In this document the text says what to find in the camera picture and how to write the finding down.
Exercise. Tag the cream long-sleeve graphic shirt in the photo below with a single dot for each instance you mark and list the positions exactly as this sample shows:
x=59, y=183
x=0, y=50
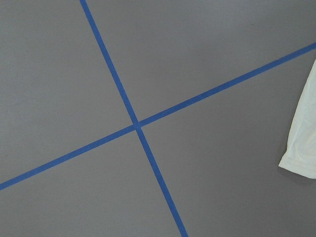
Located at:
x=300, y=155

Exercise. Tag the blue tape line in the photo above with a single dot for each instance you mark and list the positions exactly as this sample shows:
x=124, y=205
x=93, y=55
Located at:
x=135, y=122

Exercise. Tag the blue tape line crossing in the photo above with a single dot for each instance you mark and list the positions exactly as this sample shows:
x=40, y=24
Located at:
x=157, y=116

